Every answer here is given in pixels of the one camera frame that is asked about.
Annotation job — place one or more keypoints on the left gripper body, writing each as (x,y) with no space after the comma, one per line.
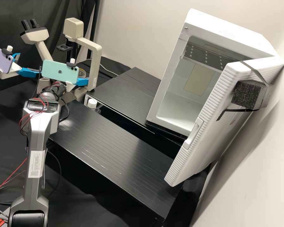
(8,74)

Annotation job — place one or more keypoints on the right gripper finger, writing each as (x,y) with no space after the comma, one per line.
(82,82)

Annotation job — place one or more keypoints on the petri dish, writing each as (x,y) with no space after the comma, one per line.
(82,72)

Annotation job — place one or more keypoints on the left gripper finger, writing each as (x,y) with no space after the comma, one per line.
(28,72)
(16,56)

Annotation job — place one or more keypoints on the right wrist camera phone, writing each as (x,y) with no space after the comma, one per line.
(56,71)

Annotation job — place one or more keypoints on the black platform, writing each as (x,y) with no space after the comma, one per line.
(108,146)
(123,94)

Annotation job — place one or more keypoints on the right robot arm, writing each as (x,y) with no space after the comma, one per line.
(37,132)

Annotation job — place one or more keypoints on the cream microscope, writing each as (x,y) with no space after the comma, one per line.
(94,52)

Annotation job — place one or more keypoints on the white-capped bottle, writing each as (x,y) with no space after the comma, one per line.
(92,104)

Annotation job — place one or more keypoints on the white incubator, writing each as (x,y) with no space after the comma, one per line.
(203,30)

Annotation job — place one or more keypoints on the incubator door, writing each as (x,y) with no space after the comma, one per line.
(203,146)

